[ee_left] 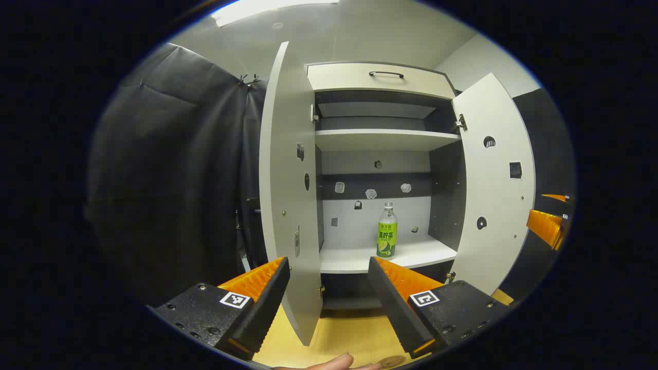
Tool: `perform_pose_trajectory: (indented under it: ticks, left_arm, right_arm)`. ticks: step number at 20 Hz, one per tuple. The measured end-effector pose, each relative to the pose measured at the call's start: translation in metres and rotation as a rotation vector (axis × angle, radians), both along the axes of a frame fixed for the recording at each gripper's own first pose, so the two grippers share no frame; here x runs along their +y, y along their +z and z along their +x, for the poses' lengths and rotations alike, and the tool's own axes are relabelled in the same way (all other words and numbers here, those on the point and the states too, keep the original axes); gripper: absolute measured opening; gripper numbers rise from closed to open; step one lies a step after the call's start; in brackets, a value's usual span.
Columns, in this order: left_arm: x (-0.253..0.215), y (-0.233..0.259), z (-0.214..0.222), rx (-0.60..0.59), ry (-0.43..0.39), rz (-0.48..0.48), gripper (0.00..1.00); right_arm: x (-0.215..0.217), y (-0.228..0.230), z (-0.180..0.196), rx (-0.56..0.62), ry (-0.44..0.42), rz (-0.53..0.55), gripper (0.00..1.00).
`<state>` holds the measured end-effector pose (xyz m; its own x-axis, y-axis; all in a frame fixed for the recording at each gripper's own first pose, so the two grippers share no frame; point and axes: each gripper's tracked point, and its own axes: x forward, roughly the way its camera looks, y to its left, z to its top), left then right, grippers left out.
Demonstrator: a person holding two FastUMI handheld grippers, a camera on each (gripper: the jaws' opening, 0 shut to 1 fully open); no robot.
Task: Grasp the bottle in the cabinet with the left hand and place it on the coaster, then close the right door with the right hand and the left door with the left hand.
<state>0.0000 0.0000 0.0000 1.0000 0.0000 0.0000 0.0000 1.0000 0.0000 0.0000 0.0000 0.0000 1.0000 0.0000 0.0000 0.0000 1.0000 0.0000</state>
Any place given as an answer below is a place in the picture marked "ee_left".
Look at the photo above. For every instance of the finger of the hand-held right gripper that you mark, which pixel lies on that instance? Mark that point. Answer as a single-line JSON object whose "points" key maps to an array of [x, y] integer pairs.
{"points": [[558, 197], [546, 226]]}

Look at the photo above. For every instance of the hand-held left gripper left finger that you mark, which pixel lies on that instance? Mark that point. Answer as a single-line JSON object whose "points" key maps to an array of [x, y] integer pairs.
{"points": [[267, 303]]}

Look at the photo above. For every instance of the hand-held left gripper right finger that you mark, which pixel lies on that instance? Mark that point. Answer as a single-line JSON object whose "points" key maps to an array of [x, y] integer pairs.
{"points": [[393, 303]]}

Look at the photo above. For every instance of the white cabinet door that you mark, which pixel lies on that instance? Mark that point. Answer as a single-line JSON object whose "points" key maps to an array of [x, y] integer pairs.
{"points": [[288, 180], [496, 195]]}

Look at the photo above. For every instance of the round brown coaster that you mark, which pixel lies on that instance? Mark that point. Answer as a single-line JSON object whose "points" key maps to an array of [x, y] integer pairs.
{"points": [[392, 362]]}

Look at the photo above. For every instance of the green label clear bottle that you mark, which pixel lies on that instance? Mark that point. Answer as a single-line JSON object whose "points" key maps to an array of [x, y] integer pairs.
{"points": [[386, 236]]}

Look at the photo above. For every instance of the white cabinet drawer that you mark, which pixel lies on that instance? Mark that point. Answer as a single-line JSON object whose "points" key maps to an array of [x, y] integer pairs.
{"points": [[349, 79]]}

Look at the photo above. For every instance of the black backdrop clip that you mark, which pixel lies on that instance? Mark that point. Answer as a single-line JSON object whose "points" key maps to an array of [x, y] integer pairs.
{"points": [[243, 80], [254, 80]]}

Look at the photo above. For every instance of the ceiling light panel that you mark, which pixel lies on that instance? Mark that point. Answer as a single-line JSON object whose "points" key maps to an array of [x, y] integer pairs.
{"points": [[267, 9]]}

